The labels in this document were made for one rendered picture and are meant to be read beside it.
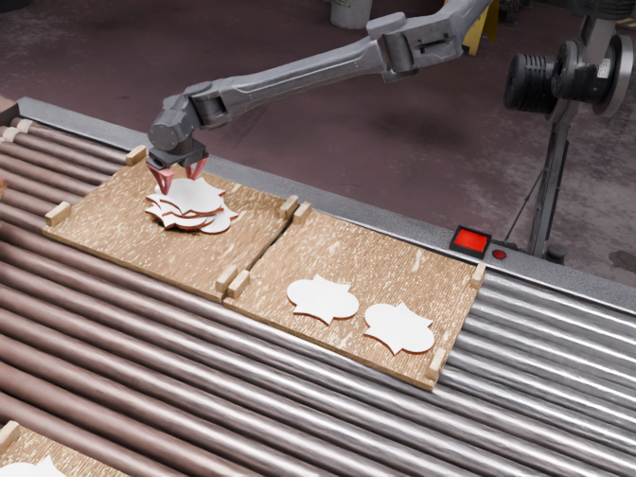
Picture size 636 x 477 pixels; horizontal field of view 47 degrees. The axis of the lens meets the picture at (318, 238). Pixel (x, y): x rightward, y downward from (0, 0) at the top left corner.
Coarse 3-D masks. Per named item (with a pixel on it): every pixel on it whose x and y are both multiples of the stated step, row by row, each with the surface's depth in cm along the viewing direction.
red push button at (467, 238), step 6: (462, 234) 160; (468, 234) 160; (474, 234) 160; (456, 240) 158; (462, 240) 158; (468, 240) 158; (474, 240) 158; (480, 240) 159; (468, 246) 157; (474, 246) 157; (480, 246) 157
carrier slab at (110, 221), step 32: (96, 192) 159; (128, 192) 160; (256, 192) 164; (64, 224) 149; (96, 224) 150; (128, 224) 151; (160, 224) 152; (256, 224) 155; (128, 256) 143; (160, 256) 144; (192, 256) 145; (224, 256) 146; (256, 256) 147; (192, 288) 138
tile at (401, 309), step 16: (384, 304) 137; (400, 304) 138; (368, 320) 134; (384, 320) 134; (400, 320) 134; (416, 320) 135; (368, 336) 131; (384, 336) 131; (400, 336) 131; (416, 336) 132; (432, 336) 132; (416, 352) 129
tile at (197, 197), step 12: (180, 180) 157; (168, 192) 153; (180, 192) 153; (192, 192) 154; (204, 192) 154; (216, 192) 154; (180, 204) 150; (192, 204) 150; (204, 204) 151; (216, 204) 151
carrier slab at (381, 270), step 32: (320, 224) 157; (352, 224) 158; (288, 256) 147; (320, 256) 148; (352, 256) 149; (384, 256) 150; (416, 256) 151; (256, 288) 139; (352, 288) 142; (384, 288) 143; (416, 288) 143; (448, 288) 144; (256, 320) 134; (288, 320) 133; (352, 320) 135; (448, 320) 137; (352, 352) 128; (384, 352) 129; (448, 352) 130; (416, 384) 125
